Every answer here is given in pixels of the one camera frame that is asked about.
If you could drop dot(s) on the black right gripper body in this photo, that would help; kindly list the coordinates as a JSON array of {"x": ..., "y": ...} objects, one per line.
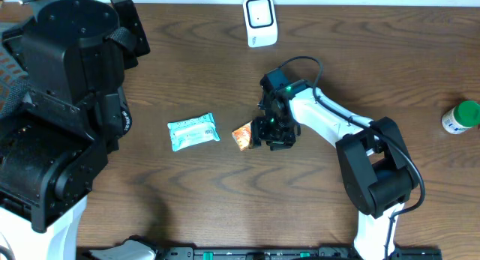
[{"x": 274, "y": 130}]

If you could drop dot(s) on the green lid jar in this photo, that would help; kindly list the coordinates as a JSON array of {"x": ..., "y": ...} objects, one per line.
[{"x": 461, "y": 118}]

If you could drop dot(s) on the light blue wet wipes pack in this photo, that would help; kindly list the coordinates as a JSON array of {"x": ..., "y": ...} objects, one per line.
[{"x": 193, "y": 131}]

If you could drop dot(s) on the grey plastic mesh basket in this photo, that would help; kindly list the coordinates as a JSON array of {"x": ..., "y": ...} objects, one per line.
[{"x": 14, "y": 78}]

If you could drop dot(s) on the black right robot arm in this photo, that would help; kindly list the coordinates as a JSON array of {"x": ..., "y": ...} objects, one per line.
[{"x": 377, "y": 171}]

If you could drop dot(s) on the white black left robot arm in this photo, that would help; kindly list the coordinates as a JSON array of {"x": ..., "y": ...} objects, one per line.
[{"x": 63, "y": 111}]

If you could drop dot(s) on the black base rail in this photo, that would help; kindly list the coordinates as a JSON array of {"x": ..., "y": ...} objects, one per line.
[{"x": 136, "y": 247}]

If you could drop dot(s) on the small orange juice carton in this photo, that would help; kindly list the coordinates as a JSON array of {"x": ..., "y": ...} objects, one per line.
[{"x": 243, "y": 136}]

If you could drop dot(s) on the white barcode scanner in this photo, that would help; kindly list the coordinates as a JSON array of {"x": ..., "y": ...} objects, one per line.
[{"x": 260, "y": 21}]

